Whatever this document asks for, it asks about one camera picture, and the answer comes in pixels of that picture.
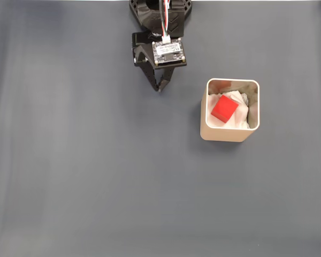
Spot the beige metal box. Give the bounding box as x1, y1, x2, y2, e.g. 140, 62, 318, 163
200, 78, 261, 143

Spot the camera circuit board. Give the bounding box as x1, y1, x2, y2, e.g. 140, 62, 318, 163
151, 38, 187, 65

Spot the camera cable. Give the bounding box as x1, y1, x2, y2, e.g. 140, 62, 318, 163
158, 0, 172, 44

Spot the red cube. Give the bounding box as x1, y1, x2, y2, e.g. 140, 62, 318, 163
210, 94, 240, 124

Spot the white crumpled tissue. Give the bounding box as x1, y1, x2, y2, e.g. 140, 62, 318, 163
208, 89, 251, 130

